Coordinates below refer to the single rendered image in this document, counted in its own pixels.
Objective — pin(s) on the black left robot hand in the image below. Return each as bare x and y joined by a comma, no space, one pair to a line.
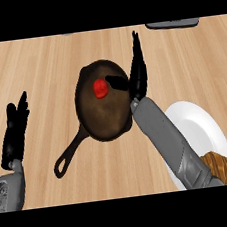
13,134

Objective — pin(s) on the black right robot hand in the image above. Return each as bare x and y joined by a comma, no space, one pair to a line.
137,75

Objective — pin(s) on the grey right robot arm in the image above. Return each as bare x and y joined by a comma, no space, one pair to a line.
171,142

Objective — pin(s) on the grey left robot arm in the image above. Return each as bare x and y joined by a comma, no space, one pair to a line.
9,192

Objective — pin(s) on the red tomato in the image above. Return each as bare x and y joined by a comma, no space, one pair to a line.
100,88

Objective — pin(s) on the dark cast iron pan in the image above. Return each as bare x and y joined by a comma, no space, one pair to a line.
101,103

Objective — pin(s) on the white plate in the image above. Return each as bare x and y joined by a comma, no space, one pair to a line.
201,131

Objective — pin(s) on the dark grey flat appliance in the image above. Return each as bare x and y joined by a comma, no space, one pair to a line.
172,24

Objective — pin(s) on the brown croissant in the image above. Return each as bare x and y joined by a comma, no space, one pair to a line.
223,167

